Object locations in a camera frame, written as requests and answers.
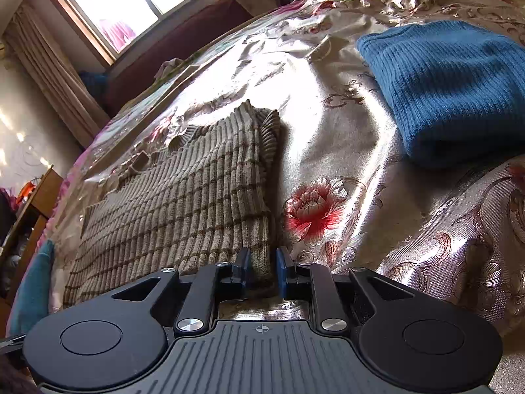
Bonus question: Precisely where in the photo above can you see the floral satin bedspread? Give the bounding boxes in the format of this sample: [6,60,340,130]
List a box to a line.
[6,0,525,337]

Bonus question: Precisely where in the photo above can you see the dark red sofa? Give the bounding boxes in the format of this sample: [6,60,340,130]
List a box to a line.
[102,0,255,120]

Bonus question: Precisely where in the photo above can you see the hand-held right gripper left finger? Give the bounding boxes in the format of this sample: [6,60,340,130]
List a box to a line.
[111,247,252,335]

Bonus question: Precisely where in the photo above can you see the teal fleece cloth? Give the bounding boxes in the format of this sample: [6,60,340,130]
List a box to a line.
[8,238,56,337]

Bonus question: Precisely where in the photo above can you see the white crumpled cloth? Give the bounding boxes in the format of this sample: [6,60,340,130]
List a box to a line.
[154,57,185,80]

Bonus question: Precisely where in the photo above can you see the window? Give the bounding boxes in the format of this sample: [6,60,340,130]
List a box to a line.
[45,0,230,66]

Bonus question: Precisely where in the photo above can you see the beige striped ribbed sweater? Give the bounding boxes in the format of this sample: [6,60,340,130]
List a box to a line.
[61,99,284,308]

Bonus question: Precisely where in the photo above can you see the wooden bedside table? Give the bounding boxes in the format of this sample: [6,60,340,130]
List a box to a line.
[0,164,64,308]

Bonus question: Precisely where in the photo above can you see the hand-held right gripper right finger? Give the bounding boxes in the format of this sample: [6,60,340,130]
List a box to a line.
[277,247,415,333]

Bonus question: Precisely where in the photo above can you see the blue knit sweater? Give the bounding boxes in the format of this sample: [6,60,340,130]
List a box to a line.
[356,20,525,171]

